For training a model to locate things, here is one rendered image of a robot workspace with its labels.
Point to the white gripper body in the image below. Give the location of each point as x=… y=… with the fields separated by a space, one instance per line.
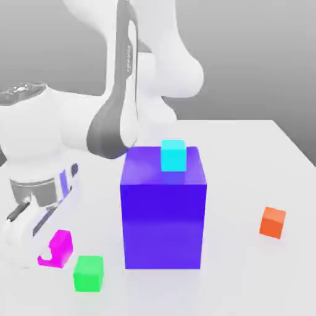
x=27 y=229

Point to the small magenta cube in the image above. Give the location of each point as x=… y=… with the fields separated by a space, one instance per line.
x=61 y=244

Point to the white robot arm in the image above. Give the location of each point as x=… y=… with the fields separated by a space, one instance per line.
x=74 y=118

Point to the small green cube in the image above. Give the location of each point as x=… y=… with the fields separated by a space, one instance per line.
x=88 y=274

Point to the small cyan cube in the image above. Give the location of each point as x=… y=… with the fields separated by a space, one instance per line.
x=173 y=155

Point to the small orange cube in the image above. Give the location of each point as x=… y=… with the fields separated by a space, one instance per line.
x=272 y=223

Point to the large blue box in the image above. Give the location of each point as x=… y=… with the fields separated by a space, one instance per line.
x=163 y=222

